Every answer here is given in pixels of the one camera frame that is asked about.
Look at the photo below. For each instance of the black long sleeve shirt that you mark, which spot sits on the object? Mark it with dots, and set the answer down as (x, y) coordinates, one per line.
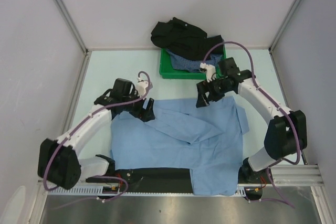
(183, 39)

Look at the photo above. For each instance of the light blue long sleeve shirt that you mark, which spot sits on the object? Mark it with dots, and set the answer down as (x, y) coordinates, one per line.
(207, 141)

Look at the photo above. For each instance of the white slotted cable duct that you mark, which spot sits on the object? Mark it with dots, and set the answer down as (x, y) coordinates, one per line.
(79, 190)

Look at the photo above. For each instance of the green plastic bin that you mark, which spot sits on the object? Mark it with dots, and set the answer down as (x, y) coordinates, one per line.
(168, 69)

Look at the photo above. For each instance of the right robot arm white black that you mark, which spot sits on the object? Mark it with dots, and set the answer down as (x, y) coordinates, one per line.
(287, 130)

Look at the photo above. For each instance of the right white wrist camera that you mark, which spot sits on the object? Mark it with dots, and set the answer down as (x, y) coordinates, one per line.
(209, 71)

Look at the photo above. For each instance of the aluminium frame rail front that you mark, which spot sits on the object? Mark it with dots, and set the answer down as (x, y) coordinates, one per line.
(295, 175)

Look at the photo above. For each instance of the aluminium corner post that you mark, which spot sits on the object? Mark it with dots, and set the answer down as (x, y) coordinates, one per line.
(71, 25)
(284, 24)

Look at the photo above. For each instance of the right aluminium corner post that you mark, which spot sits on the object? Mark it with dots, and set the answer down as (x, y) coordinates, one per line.
(284, 24)

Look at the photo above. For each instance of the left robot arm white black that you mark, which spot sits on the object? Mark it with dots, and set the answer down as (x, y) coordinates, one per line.
(59, 161)

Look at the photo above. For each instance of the dark blue checked shirt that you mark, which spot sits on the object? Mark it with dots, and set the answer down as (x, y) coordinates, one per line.
(189, 57)

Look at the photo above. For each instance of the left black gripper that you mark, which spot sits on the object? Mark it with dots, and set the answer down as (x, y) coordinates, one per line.
(144, 114)

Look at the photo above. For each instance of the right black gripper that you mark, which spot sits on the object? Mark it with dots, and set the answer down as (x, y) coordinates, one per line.
(202, 87)

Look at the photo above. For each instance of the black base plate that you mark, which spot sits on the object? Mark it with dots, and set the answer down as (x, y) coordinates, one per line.
(180, 180)

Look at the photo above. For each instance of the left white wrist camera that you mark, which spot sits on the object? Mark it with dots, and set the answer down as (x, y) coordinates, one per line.
(143, 87)

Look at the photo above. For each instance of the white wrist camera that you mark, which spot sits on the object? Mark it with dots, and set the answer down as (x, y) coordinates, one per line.
(209, 71)
(143, 87)

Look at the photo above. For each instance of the left aluminium corner post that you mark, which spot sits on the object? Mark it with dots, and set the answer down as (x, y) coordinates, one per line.
(71, 25)

